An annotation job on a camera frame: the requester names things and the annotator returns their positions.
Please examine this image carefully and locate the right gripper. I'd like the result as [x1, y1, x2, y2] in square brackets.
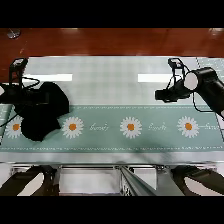
[154, 79, 192, 103]

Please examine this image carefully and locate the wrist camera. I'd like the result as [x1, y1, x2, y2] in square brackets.
[167, 57, 186, 81]
[8, 57, 30, 84]

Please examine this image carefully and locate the black garment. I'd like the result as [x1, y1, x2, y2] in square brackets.
[14, 81, 71, 143]

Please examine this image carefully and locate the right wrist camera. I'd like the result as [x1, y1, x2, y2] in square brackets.
[167, 57, 186, 81]

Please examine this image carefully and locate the silver frame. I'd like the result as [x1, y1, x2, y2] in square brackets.
[0, 162, 224, 197]

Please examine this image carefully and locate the black cable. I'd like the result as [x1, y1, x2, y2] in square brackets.
[191, 92, 215, 113]
[19, 76, 42, 91]

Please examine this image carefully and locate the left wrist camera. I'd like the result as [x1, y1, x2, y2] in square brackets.
[8, 57, 30, 84]

